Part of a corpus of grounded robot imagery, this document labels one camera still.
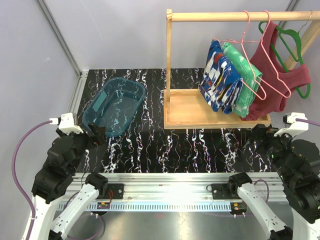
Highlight black marble pattern mat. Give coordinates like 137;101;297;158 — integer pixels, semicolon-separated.
77;68;273;173

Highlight copper wire hanger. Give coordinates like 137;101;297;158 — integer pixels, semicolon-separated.
298;10;313;33

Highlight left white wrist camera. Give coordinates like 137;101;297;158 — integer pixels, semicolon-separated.
49;112;84;135

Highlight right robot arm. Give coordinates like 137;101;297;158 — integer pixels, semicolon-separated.
226;124;320;240

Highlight teal plastic basket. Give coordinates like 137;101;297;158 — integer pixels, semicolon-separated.
82;77;146;138

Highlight aluminium mounting rail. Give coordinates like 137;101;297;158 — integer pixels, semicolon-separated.
56;172;288;212

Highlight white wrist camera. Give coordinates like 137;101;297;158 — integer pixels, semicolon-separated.
49;112;84;135
273;112;309;138

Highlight purple cable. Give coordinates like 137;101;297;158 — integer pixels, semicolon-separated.
11;120;53;240
296;118;320;126

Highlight blue patterned trousers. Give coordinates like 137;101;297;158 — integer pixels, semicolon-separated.
199;40;243;115

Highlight green white trousers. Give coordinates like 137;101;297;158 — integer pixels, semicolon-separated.
222;42;263;118

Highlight maroon tank top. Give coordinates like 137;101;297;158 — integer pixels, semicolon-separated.
242;21;312;121

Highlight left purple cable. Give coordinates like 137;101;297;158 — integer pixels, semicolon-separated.
11;120;53;240

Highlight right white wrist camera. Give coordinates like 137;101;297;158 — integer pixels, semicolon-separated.
273;112;309;138

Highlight wooden clothes rack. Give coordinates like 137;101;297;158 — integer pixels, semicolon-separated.
163;9;320;129

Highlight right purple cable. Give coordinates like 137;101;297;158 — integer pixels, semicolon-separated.
296;118;320;126

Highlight aluminium corner post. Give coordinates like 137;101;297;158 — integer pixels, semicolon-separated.
35;0;89;113

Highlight pink wire hanger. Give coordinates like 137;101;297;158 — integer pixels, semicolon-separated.
260;10;292;99
211;10;267;101

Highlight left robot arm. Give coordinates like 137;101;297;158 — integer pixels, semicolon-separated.
22;123;109;240

